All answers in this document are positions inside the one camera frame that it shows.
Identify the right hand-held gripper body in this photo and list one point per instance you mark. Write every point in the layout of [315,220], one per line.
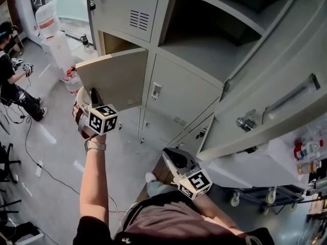
[195,184]

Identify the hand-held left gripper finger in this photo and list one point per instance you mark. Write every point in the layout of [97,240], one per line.
[96,97]

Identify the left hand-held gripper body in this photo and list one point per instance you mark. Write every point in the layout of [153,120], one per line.
[103,120]

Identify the beige small locker door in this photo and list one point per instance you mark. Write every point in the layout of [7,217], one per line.
[120,78]

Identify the grey large locker door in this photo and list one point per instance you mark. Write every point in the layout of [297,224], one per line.
[255,103]

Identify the person's left forearm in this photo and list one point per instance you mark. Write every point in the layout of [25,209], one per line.
[94,182]

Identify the person's right forearm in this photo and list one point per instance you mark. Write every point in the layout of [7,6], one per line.
[214,210]

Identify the closed grey vented locker door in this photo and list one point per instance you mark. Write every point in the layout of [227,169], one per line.
[115,22]

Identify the grey metal locker cabinet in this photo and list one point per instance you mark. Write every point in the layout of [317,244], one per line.
[204,52]

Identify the person's left hand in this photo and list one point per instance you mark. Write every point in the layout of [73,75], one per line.
[76,113]

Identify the beige wrist band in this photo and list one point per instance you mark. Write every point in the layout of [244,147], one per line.
[97,145]

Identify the red-capped clear water jug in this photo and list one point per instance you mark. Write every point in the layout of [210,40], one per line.
[72,82]

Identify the brown cardboard box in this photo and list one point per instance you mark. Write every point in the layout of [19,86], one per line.
[163,171]

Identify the person's jeans leg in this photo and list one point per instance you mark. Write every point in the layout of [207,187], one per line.
[161,187]

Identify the person's dark shirt torso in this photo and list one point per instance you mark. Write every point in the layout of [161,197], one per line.
[173,223]

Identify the person's white shoe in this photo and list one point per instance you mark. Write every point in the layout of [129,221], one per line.
[150,176]

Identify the black drink bottle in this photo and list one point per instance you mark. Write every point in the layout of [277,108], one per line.
[84,40]

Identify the white water dispenser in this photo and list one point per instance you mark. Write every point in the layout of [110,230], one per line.
[57,52]

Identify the wheeled white-top cart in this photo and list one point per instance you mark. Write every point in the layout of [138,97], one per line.
[255,167]

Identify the white power strip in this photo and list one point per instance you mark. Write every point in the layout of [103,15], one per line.
[39,167]

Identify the clear dispenser water bottle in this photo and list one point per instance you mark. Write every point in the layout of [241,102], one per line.
[47,19]

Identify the black office chair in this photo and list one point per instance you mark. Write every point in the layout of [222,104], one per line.
[6,162]

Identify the red-capped clear container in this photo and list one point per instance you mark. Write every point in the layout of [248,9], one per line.
[297,149]

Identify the wooden shelf unit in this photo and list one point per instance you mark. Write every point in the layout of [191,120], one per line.
[7,16]

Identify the white box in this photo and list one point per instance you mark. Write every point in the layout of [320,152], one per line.
[30,239]

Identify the black bag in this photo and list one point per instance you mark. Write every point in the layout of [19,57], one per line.
[18,232]

